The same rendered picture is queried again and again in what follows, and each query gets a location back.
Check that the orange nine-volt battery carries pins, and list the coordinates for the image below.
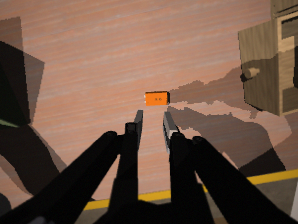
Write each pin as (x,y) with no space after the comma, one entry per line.
(155,98)

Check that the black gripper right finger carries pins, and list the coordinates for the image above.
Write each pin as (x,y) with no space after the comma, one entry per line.
(239,201)

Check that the small wooden chest of drawers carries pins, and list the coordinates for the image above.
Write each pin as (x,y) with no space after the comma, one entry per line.
(279,14)

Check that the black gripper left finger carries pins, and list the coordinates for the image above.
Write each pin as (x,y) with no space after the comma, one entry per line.
(65,197)

